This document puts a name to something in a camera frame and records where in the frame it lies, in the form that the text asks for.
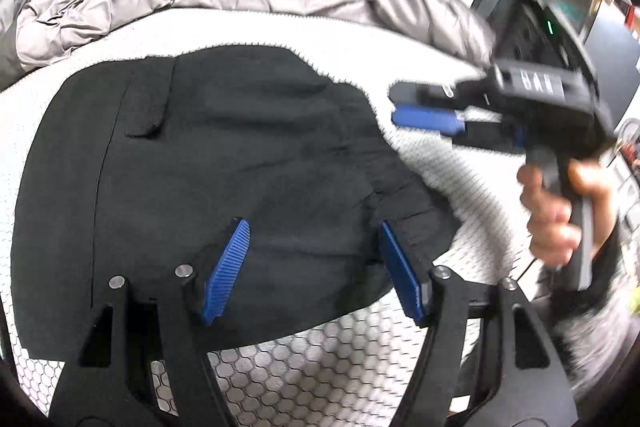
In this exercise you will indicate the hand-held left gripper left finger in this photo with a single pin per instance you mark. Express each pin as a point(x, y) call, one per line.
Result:
point(227, 272)

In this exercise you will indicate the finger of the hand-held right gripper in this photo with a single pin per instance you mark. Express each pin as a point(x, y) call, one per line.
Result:
point(420, 94)
point(430, 119)

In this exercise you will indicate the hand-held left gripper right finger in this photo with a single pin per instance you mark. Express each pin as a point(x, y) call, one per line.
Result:
point(400, 272)

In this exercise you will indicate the black pants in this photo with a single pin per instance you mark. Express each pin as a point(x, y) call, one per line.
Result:
point(225, 147)

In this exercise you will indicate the person's right forearm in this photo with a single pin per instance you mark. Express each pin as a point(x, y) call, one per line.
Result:
point(595, 332)

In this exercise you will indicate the person's right hand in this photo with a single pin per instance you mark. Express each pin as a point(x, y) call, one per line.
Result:
point(550, 227)

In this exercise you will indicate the white patterned mattress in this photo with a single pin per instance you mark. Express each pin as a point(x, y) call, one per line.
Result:
point(450, 167)

